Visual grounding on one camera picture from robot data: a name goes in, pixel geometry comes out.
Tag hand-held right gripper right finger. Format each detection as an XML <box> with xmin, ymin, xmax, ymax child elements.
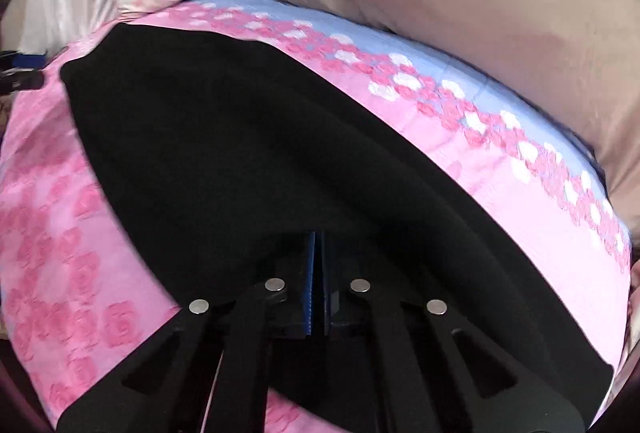
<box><xmin>320</xmin><ymin>231</ymin><xmax>587</xmax><ymax>433</ymax></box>

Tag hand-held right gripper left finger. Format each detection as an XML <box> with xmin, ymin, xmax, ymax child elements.
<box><xmin>55</xmin><ymin>231</ymin><xmax>321</xmax><ymax>433</ymax></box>

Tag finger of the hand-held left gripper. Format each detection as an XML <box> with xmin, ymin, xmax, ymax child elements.
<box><xmin>0</xmin><ymin>47</ymin><xmax>46</xmax><ymax>94</ymax></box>

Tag black pants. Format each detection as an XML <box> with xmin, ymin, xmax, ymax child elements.
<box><xmin>59</xmin><ymin>23</ymin><xmax>615</xmax><ymax>433</ymax></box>

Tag pink floral bed sheet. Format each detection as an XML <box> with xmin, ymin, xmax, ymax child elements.
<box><xmin>0</xmin><ymin>0</ymin><xmax>633</xmax><ymax>433</ymax></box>

